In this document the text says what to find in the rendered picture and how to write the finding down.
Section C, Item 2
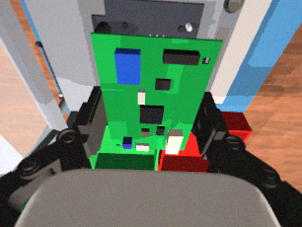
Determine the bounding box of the red bin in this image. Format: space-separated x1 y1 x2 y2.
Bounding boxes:
158 112 253 173

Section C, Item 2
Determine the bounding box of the green circuit board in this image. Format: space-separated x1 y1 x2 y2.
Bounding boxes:
91 33 223 154

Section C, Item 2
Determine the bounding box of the green bin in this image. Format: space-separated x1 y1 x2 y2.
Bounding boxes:
90 123 160 171

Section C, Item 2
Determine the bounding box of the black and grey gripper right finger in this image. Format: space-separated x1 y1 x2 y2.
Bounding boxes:
193 92 302 227

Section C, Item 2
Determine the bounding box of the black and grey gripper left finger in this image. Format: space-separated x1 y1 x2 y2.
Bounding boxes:
0 86 108 227

